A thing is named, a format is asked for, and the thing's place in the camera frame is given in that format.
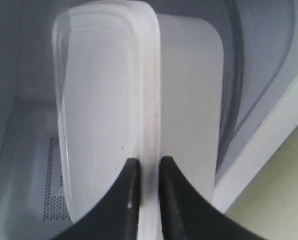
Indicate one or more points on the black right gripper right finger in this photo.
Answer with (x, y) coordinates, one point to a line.
(185, 214)

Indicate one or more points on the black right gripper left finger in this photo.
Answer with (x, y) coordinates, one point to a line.
(116, 215)

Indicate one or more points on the translucent plastic container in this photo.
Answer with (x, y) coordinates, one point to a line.
(134, 85)

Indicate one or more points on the glass microwave turntable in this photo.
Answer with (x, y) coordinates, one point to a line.
(268, 30)

